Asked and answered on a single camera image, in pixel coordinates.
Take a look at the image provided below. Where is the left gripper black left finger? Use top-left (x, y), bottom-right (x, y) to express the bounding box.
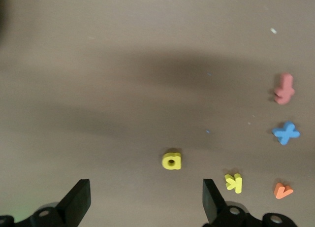
top-left (0, 179), bottom-right (92, 227)

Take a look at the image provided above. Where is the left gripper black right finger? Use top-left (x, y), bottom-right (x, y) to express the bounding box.
top-left (202, 179), bottom-right (299, 227)

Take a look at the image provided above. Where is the yellow foam letter a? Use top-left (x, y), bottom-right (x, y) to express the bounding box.
top-left (161, 148), bottom-right (183, 170)

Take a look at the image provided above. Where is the yellow foam letter k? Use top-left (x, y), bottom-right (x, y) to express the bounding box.
top-left (224, 173), bottom-right (243, 195)

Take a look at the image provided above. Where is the orange foam letter v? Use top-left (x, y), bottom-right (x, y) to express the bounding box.
top-left (273, 182), bottom-right (294, 200)

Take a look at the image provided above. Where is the blue foam letter x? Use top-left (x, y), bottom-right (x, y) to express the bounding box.
top-left (272, 121), bottom-right (301, 146)

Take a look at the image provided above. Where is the brown table cover sheet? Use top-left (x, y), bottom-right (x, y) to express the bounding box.
top-left (0, 0), bottom-right (315, 227)

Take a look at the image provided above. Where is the red foam letter f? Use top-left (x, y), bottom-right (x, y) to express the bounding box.
top-left (274, 73), bottom-right (295, 105)

